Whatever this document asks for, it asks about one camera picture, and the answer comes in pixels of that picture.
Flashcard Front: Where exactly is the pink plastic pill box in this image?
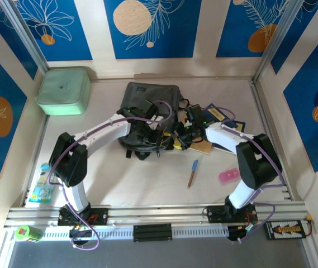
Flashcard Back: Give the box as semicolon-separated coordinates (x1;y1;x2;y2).
219;168;241;184

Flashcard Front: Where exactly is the yellow connector with red wire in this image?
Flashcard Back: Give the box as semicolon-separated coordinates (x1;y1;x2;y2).
305;213;315;238

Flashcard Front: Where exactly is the black ribbed block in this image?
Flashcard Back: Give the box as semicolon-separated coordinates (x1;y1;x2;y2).
132;223;173;242

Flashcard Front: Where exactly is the black power distribution board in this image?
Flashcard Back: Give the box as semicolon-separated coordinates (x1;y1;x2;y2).
264;219;307;240

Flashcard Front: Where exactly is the blue and brown pen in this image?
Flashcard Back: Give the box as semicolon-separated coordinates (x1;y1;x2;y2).
187;159;199;189

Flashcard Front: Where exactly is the aluminium side rail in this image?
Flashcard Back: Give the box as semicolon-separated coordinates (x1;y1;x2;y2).
249;79;293;201

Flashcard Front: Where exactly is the aluminium mounting rail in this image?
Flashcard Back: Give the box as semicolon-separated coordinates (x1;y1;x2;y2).
3;202;315;228

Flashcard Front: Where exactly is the aluminium corner post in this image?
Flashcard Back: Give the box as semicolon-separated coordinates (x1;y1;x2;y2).
254;0;307;82
0;0;50;73

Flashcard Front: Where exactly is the blue snack packet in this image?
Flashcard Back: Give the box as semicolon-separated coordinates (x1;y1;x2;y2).
27;163;58;204

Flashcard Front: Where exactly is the green cylinder battery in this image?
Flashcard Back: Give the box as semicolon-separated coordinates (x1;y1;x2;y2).
15;225;44;243

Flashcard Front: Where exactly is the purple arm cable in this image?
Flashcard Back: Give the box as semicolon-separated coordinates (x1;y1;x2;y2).
203;107;287;243
46;100;174;251

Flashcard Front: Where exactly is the navy blue notebook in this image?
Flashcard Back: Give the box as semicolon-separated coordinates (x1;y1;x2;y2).
213;119;246;154
203;103;235;125

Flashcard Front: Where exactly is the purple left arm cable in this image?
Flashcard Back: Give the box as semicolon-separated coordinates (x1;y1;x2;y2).
46;100;174;251

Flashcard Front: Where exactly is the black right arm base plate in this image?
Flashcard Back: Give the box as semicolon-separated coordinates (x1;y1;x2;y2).
206;204;259;224

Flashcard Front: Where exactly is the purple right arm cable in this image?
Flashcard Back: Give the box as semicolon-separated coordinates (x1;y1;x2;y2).
203;107;287;243

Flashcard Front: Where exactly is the brown kraft notebook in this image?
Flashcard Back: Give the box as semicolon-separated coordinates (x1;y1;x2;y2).
188;139;212;156

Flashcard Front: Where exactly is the grey backpack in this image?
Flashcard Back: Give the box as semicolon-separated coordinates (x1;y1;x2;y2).
118;81;190;160

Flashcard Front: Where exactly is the mint green lunch case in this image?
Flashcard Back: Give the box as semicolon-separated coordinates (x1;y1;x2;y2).
36;68;92;116

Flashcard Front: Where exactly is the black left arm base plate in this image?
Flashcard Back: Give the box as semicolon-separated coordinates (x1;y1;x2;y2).
57;206;109;226

